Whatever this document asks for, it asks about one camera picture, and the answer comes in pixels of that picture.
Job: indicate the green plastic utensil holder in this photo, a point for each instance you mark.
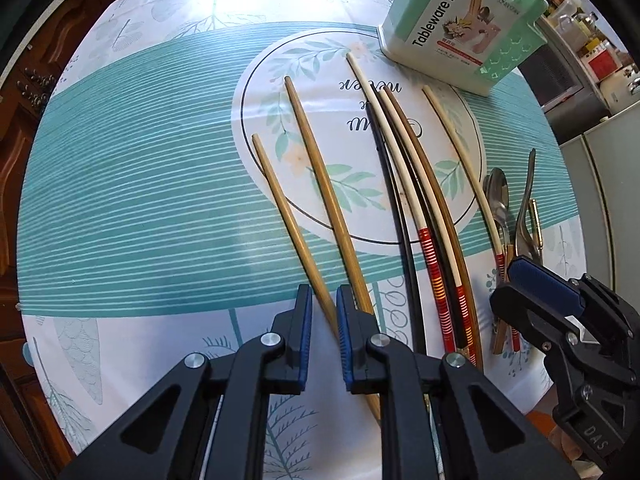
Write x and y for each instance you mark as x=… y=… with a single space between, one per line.
x=450 y=25

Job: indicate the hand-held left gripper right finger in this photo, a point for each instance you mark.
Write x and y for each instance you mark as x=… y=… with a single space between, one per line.
x=345 y=345

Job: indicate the dark brown chopstick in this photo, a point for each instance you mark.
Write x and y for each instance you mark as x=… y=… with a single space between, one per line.
x=464 y=260

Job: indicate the gold metal utensil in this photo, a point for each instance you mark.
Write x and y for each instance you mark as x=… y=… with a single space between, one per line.
x=536 y=225

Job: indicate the row of seasoning bottles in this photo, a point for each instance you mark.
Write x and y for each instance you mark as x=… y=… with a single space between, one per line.
x=595 y=45

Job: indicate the black chopstick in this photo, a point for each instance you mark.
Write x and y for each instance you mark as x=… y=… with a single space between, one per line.
x=406 y=260
x=441 y=265

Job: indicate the stainless steel cabinet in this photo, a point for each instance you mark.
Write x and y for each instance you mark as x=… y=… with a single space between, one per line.
x=610 y=200

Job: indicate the white red striped chopstick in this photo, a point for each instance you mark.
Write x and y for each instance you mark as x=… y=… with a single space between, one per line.
x=431 y=270
x=466 y=320
x=469 y=175

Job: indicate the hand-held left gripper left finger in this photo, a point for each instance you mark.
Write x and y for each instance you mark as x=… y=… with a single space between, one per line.
x=303 y=355

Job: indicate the teal leaf printed tablecloth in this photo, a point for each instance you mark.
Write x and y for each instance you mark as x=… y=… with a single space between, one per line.
x=150 y=185

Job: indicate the metal spoon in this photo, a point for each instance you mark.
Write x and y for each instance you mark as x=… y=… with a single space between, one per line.
x=496 y=192

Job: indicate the bamboo chopstick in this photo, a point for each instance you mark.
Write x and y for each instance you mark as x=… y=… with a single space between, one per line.
x=285 y=210
x=320 y=170

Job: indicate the metal fork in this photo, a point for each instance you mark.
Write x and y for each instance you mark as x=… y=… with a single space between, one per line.
x=525 y=230

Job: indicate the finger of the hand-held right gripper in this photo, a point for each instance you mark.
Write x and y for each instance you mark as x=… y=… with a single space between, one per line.
x=540 y=280
x=520 y=310

